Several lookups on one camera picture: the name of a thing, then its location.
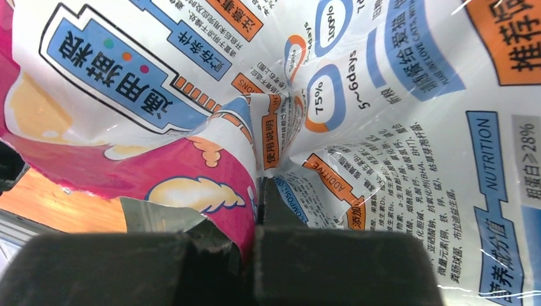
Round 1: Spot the aluminium frame rail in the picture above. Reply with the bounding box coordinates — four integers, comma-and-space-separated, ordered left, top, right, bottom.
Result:
1, 210, 61, 277

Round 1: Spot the pink pet food bag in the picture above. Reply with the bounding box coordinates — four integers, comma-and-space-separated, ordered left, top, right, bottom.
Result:
1, 1, 540, 305

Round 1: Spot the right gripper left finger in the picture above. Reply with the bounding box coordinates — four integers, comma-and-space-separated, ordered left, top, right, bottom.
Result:
1, 221, 251, 305

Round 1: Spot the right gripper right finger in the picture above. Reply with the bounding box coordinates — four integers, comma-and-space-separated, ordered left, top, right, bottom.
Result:
251, 178, 443, 305

